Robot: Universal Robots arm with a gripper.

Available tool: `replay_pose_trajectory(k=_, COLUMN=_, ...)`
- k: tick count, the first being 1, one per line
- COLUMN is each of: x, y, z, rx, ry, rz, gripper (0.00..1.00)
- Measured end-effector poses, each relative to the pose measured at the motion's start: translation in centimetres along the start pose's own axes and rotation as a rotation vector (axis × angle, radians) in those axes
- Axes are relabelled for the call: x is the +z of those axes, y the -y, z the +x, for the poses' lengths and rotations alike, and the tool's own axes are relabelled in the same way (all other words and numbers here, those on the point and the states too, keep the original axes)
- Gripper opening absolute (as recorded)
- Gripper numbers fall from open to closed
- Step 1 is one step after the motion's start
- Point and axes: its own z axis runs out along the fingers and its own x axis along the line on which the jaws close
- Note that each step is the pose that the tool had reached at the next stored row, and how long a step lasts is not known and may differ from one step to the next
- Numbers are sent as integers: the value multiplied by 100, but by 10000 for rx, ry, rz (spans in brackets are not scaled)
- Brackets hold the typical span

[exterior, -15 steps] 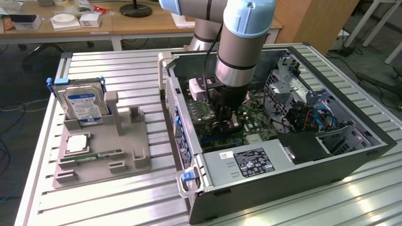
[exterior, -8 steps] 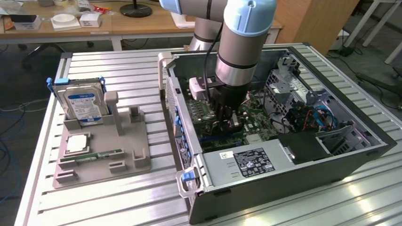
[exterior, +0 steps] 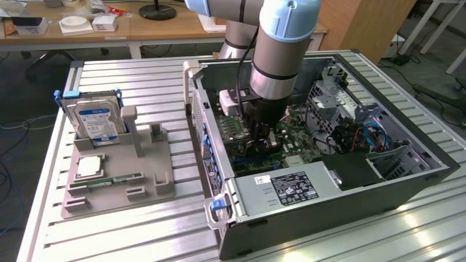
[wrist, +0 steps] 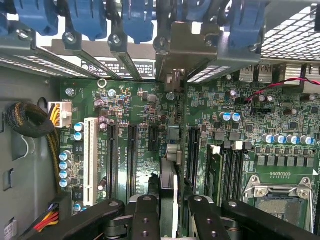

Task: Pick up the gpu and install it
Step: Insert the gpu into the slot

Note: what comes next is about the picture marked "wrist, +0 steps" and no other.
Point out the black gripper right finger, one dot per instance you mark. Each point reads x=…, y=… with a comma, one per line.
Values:
x=207, y=220

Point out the CPU socket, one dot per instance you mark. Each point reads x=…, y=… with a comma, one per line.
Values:
x=280, y=207

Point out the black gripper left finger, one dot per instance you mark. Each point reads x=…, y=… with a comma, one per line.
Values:
x=146, y=220

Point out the white expansion slot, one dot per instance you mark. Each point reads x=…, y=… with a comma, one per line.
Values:
x=90, y=162

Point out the grey power supply unit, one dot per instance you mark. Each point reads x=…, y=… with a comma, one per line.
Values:
x=15, y=175

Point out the short black expansion slot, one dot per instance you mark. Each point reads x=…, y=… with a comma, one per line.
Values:
x=154, y=137

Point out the green motherboard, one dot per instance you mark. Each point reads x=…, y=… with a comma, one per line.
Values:
x=140, y=105

